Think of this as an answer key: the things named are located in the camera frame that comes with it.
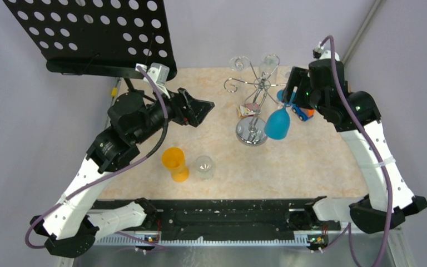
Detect aluminium corner profile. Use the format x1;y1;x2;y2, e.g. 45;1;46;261
341;0;386;65

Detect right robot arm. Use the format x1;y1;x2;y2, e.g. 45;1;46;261
283;59;427;234

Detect small red white box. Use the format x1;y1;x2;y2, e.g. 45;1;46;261
237;103;260;118

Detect clear wine glass back middle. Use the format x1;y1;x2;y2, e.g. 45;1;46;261
259;54;280;84

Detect orange wine glass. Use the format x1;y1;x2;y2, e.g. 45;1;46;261
161;147;190;182

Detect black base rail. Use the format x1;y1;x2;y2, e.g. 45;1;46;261
121;198;350;244

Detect clear wine glass back left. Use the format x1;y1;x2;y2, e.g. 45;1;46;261
230;56;250;72

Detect black perforated music stand desk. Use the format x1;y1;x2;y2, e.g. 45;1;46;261
5;1;177;80

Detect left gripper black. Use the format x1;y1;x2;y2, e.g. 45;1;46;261
133;82;215;144

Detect clear wine glass front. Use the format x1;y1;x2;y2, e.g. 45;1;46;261
195;155;215;180

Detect chrome wire wine glass rack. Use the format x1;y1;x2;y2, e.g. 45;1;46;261
223;53;287;146

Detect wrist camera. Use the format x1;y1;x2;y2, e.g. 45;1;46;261
135;63;171;99
312;45;341;61

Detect yellow clip left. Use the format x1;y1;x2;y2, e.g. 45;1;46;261
111;87;117;98

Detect blue and orange toy car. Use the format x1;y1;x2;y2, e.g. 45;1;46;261
292;105;315;121

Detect clear wine glass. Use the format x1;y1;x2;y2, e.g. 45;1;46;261
230;56;250;72
259;54;280;84
195;155;215;180

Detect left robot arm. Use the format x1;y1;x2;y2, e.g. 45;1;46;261
31;88;215;258

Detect blue wine glass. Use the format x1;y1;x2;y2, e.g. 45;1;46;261
264;92;295;140

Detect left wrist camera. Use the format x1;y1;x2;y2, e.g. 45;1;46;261
135;63;171;99

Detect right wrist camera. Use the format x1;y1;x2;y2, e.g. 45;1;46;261
312;45;341;61

